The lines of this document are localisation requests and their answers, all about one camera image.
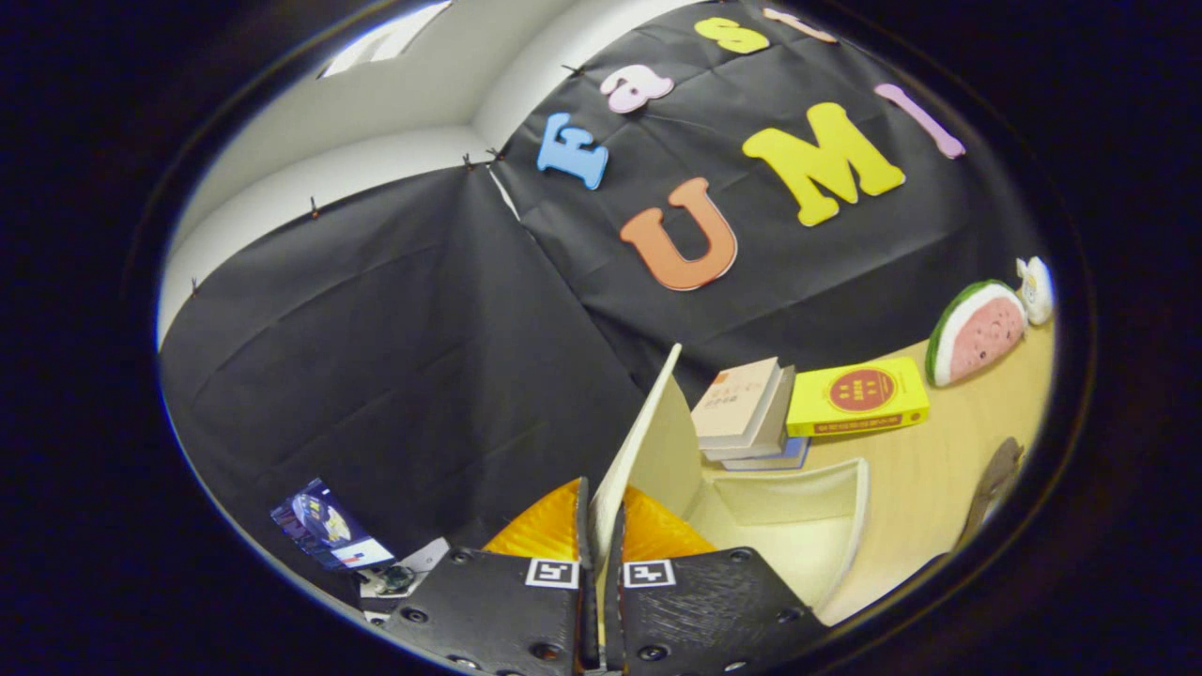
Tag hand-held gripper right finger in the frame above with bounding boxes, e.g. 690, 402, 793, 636
601, 486, 827, 676

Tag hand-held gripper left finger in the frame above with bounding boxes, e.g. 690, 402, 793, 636
383, 477, 594, 676

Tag beige fabric storage box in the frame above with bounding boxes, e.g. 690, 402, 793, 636
590, 344, 870, 628

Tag brown fuzzy shoe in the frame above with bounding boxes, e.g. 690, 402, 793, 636
956, 437, 1026, 550

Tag small white object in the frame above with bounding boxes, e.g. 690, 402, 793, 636
360, 537, 450, 621

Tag blue book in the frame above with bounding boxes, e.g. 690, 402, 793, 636
721, 437, 810, 471

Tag grey book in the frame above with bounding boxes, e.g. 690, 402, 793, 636
704, 364, 797, 461

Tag blue printed card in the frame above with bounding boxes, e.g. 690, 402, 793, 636
270, 479, 395, 571

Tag black backdrop cloth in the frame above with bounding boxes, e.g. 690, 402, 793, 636
158, 0, 1043, 602

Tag yellow book with red circle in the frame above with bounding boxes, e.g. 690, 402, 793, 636
786, 356, 931, 438

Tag watermelon slice plush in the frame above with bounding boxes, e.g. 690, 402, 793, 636
925, 280, 1028, 388

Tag white plush toy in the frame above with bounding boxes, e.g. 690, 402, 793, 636
1016, 256, 1055, 326

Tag long ceiling light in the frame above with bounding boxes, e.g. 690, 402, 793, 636
319, 0, 454, 79

